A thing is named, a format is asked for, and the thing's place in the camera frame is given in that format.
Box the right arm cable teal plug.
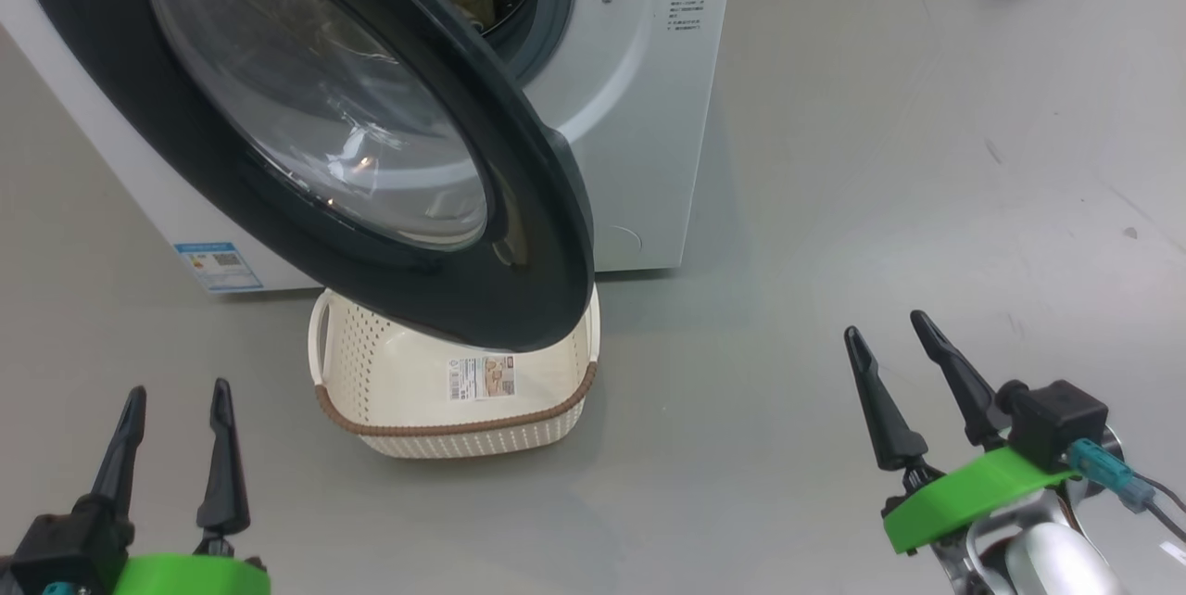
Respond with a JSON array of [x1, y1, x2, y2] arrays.
[[1066, 439, 1186, 540]]

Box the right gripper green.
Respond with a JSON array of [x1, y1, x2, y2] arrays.
[[844, 310, 1080, 557]]

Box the black round glass washer door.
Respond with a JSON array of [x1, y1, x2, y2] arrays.
[[19, 0, 596, 353]]

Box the basket barcode label sticker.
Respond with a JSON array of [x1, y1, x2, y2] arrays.
[[448, 354, 517, 401]]

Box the white front-load washing machine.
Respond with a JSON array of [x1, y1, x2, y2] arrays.
[[0, 0, 739, 295]]

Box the blue energy label sticker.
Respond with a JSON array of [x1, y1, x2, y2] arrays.
[[174, 243, 263, 293]]

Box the cream perforated basket brown rim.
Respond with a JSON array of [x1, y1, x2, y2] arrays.
[[309, 285, 601, 460]]

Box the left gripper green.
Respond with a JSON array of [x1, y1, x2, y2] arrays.
[[90, 379, 271, 595]]

